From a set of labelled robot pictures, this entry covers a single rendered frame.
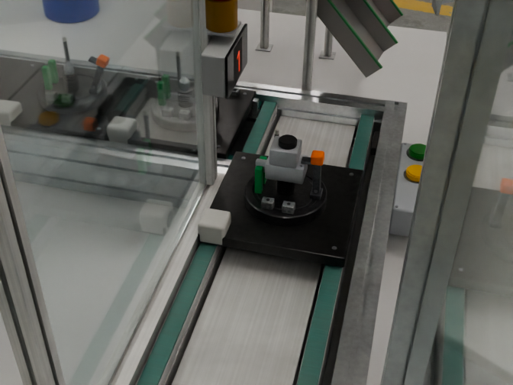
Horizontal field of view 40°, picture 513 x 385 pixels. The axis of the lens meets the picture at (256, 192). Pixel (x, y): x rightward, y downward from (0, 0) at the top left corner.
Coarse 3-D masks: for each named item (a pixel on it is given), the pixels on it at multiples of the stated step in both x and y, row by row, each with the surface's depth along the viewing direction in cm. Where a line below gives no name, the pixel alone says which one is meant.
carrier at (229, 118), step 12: (240, 96) 149; (252, 96) 149; (216, 108) 141; (228, 108) 145; (240, 108) 145; (216, 120) 142; (228, 120) 142; (240, 120) 142; (216, 132) 138; (228, 132) 138; (228, 144) 135; (228, 156) 135
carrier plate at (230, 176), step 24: (240, 168) 129; (312, 168) 130; (336, 168) 130; (240, 192) 124; (336, 192) 124; (240, 216) 119; (336, 216) 119; (240, 240) 114; (264, 240) 114; (288, 240) 114; (312, 240) 114; (336, 240) 114; (336, 264) 112
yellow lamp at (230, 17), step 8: (208, 0) 105; (232, 0) 105; (208, 8) 105; (216, 8) 105; (224, 8) 105; (232, 8) 106; (208, 16) 106; (216, 16) 106; (224, 16) 106; (232, 16) 106; (208, 24) 107; (216, 24) 106; (224, 24) 106; (232, 24) 107; (224, 32) 107
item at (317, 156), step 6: (318, 150) 115; (312, 156) 114; (318, 156) 114; (306, 162) 116; (312, 162) 115; (318, 162) 115; (318, 168) 116; (318, 174) 117; (318, 180) 117; (312, 186) 119; (318, 186) 118; (318, 192) 119
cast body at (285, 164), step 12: (276, 144) 115; (288, 144) 114; (300, 144) 116; (276, 156) 114; (288, 156) 114; (300, 156) 118; (264, 168) 119; (276, 168) 116; (288, 168) 115; (300, 168) 115; (288, 180) 117; (300, 180) 116
